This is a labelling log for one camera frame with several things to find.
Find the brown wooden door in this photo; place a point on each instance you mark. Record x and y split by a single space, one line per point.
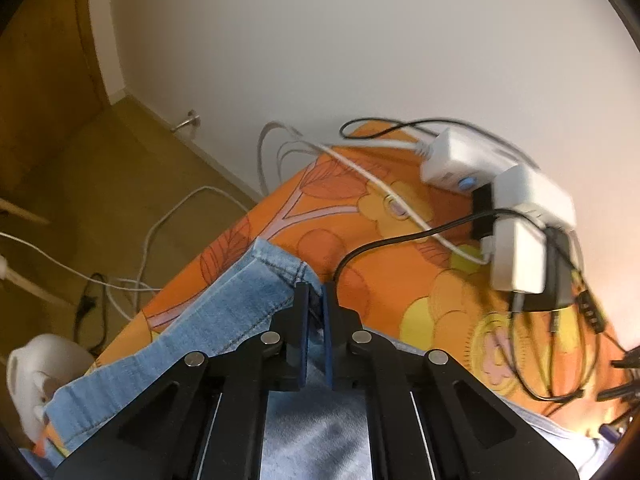
51 83

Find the white power strip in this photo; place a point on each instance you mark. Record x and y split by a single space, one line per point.
461 162

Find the metal door stopper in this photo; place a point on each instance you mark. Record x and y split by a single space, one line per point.
192 120

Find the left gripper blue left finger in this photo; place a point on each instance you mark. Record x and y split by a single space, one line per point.
300 333

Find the light blue denim jeans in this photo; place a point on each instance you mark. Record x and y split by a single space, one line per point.
262 378

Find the white power adapter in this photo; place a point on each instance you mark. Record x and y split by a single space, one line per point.
528 203

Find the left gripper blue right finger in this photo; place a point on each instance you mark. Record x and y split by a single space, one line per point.
331 332

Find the orange floral bedsheet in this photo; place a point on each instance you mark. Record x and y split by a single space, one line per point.
329 223

